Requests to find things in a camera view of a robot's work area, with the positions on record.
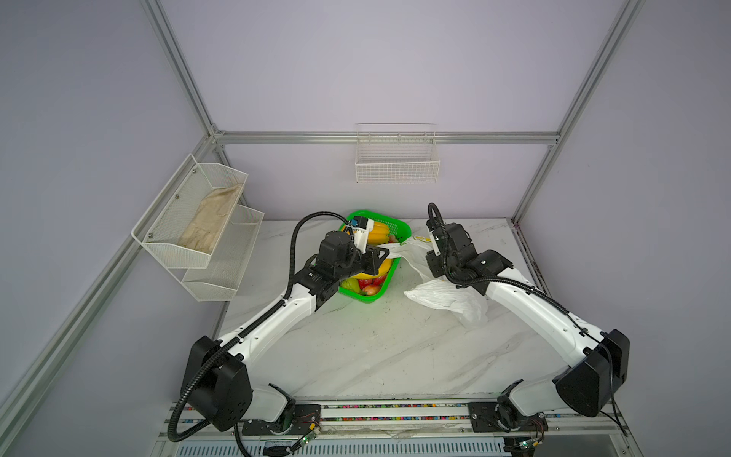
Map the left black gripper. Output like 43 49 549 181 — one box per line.
335 246 389 282

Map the yellow banana bunch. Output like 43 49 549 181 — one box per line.
354 259 393 280
367 220 390 246

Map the white lemon print plastic bag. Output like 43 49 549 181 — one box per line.
380 236 488 329

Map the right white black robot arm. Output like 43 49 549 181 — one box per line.
426 219 630 431

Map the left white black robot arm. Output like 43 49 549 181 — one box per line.
168 230 389 441

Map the green plastic basket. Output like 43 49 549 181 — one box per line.
336 209 413 304

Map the green pear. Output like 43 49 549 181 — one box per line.
340 278 361 294

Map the lower white mesh shelf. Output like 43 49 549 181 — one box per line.
182 205 265 302

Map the white mesh shelf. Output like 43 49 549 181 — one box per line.
131 155 247 270
182 205 265 302

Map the beige cloth in shelf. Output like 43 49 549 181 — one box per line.
178 184 244 254

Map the upper white mesh shelf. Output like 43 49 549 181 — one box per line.
131 155 247 270

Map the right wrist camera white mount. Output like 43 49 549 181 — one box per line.
429 227 444 256

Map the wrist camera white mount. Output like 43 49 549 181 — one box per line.
348 216 375 253
429 227 444 256

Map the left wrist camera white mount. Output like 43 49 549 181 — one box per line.
348 216 375 253

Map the right black cable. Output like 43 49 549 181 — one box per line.
426 202 629 438

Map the white wire wall basket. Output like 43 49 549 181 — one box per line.
355 123 441 185

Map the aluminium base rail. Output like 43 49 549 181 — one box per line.
152 398 642 456

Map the left black corrugated cable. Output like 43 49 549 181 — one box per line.
166 210 350 457

